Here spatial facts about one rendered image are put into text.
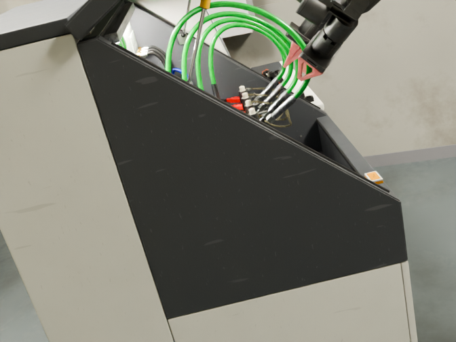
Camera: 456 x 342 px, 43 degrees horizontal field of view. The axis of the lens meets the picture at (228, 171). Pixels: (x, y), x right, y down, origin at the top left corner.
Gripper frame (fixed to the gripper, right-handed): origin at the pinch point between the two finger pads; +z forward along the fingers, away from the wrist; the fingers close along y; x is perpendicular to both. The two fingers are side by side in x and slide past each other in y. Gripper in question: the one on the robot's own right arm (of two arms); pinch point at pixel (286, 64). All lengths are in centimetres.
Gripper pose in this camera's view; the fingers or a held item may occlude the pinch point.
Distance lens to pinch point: 154.3
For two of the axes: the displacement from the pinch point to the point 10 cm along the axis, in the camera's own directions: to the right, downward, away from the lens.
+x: -1.6, 4.2, -8.9
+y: -8.2, -5.5, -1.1
